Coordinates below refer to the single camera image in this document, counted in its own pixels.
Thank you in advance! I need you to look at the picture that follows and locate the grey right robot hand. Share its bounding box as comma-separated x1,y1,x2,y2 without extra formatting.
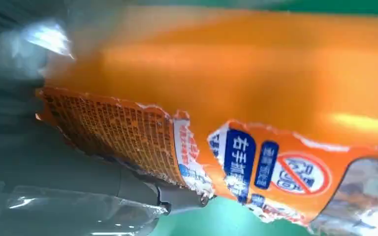
0,19,378,236

